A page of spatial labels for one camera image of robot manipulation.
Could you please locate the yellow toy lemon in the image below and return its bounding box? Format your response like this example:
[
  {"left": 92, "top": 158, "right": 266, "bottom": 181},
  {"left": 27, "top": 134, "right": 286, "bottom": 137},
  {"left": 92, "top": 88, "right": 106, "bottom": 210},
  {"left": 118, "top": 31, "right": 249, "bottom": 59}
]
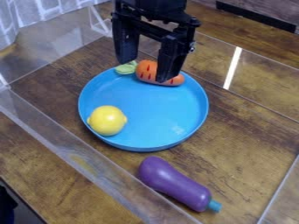
[{"left": 87, "top": 105, "right": 127, "bottom": 136}]

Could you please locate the clear acrylic enclosure wall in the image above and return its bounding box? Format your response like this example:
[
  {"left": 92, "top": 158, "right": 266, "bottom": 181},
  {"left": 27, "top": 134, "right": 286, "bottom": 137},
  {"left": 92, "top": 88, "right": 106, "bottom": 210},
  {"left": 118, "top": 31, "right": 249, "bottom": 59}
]
[{"left": 0, "top": 3, "right": 299, "bottom": 224}]

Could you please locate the purple toy eggplant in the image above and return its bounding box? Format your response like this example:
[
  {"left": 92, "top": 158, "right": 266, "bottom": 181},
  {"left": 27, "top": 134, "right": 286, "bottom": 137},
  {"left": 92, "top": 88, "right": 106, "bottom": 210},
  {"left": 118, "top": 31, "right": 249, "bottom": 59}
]
[{"left": 138, "top": 156, "right": 222, "bottom": 213}]

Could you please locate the white patterned curtain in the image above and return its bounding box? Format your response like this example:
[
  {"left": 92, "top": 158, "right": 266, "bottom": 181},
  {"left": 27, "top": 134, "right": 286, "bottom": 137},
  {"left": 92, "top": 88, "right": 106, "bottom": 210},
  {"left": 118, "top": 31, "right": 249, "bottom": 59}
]
[{"left": 0, "top": 0, "right": 108, "bottom": 51}]

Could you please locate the orange toy carrot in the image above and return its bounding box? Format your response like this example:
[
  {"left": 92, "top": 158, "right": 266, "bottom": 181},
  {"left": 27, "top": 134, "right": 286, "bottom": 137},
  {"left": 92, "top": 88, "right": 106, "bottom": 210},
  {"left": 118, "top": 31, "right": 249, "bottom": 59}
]
[{"left": 115, "top": 59, "right": 186, "bottom": 88}]

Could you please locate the black baseboard strip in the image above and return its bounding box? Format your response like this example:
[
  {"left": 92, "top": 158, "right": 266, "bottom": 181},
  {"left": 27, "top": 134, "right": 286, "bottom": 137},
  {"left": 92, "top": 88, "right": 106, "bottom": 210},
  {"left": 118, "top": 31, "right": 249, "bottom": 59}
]
[{"left": 217, "top": 0, "right": 297, "bottom": 33}]

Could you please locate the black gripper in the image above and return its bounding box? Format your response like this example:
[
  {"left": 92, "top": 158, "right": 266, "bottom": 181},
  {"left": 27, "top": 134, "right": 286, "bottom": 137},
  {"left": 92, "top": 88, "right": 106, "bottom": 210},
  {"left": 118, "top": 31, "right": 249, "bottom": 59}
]
[{"left": 111, "top": 0, "right": 201, "bottom": 83}]

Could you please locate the blue round plate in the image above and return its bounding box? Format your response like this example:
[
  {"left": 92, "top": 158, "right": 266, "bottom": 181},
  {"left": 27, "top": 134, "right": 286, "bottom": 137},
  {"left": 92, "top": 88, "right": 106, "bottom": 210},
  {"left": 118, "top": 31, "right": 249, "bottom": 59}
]
[{"left": 78, "top": 69, "right": 210, "bottom": 152}]

